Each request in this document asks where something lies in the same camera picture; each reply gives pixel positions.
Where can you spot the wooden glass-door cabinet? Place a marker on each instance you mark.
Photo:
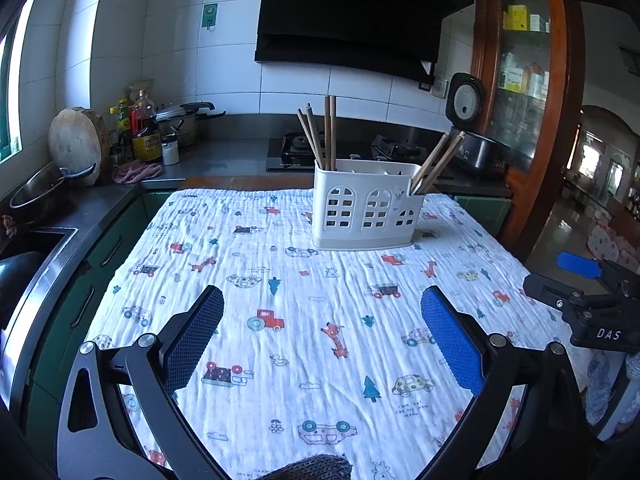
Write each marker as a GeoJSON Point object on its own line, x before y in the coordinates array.
{"type": "Point", "coordinates": [530, 125]}

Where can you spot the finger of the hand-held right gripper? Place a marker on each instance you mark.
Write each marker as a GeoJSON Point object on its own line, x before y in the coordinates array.
{"type": "Point", "coordinates": [555, 287]}
{"type": "Point", "coordinates": [580, 265]}

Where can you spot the dark knitted clothing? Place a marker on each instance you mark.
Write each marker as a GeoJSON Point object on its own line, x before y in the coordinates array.
{"type": "Point", "coordinates": [310, 470]}

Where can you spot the white wall socket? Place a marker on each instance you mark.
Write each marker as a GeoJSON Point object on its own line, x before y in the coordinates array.
{"type": "Point", "coordinates": [439, 88]}

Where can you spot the black range hood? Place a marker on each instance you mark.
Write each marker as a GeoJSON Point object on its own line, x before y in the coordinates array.
{"type": "Point", "coordinates": [350, 15]}

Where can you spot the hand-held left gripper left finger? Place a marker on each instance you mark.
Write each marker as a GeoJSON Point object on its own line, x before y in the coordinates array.
{"type": "Point", "coordinates": [197, 335]}

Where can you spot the brown wooden chopstick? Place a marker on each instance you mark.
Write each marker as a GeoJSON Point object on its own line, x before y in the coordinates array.
{"type": "Point", "coordinates": [432, 157]}
{"type": "Point", "coordinates": [309, 137]}
{"type": "Point", "coordinates": [327, 130]}
{"type": "Point", "coordinates": [333, 130]}
{"type": "Point", "coordinates": [445, 157]}
{"type": "Point", "coordinates": [316, 135]}

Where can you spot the small black wall fixture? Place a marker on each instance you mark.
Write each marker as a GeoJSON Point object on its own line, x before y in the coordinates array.
{"type": "Point", "coordinates": [425, 85]}

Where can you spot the dark sauce bottle yellow label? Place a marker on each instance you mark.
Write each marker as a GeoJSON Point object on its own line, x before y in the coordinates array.
{"type": "Point", "coordinates": [146, 135]}

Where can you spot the steel pot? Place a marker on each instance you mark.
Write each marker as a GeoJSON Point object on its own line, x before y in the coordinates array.
{"type": "Point", "coordinates": [40, 190]}

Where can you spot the window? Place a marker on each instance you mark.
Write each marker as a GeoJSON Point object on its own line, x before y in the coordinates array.
{"type": "Point", "coordinates": [15, 85]}

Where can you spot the yellow box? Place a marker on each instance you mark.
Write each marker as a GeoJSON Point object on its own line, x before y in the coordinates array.
{"type": "Point", "coordinates": [516, 17]}

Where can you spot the white printed cloth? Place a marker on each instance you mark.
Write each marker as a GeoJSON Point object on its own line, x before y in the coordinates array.
{"type": "Point", "coordinates": [310, 290]}

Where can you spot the black gas stove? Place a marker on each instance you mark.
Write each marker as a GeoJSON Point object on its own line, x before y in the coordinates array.
{"type": "Point", "coordinates": [295, 152]}

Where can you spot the steel sink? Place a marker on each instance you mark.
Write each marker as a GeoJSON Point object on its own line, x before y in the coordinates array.
{"type": "Point", "coordinates": [45, 240]}

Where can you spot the yellow-capped bottle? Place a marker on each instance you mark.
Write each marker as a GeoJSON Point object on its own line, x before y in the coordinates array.
{"type": "Point", "coordinates": [124, 115]}

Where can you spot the white plastic chopstick holder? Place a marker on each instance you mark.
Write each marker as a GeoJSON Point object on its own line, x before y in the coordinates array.
{"type": "Point", "coordinates": [367, 220]}

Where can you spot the black rice cooker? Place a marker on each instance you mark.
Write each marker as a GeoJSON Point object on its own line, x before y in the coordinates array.
{"type": "Point", "coordinates": [475, 145]}

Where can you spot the paper bag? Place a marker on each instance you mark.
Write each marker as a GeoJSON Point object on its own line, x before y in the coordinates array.
{"type": "Point", "coordinates": [140, 89]}

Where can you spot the small white jar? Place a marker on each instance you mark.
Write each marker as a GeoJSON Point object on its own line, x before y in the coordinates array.
{"type": "Point", "coordinates": [170, 152]}

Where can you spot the round wooden cutting board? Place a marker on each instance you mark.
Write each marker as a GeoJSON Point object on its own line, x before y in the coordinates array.
{"type": "Point", "coordinates": [75, 142]}

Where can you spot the steel pressure cooker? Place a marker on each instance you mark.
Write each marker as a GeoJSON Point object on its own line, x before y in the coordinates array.
{"type": "Point", "coordinates": [180, 120]}

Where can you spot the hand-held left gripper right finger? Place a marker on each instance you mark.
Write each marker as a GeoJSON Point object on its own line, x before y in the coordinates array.
{"type": "Point", "coordinates": [452, 335]}

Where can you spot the green wall hook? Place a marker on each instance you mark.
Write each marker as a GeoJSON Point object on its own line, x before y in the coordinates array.
{"type": "Point", "coordinates": [210, 15]}

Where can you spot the pink rag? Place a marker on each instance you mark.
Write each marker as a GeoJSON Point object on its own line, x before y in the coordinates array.
{"type": "Point", "coordinates": [137, 172]}

